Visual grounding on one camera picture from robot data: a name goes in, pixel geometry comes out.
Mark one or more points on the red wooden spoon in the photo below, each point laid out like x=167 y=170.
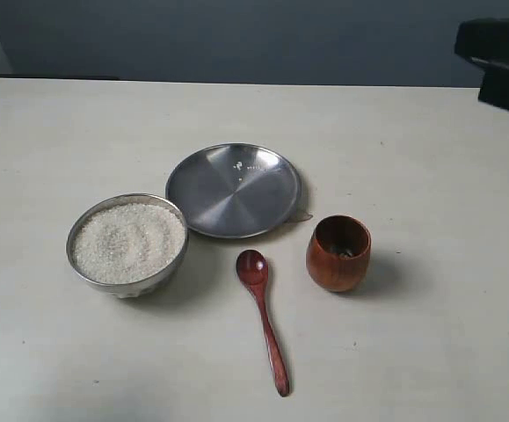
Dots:
x=253 y=272

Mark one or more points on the steel bowl of rice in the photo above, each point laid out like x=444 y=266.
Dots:
x=128 y=245

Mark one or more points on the brown wooden cup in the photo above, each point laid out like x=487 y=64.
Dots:
x=338 y=253

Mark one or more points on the round steel plate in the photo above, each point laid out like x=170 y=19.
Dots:
x=234 y=190

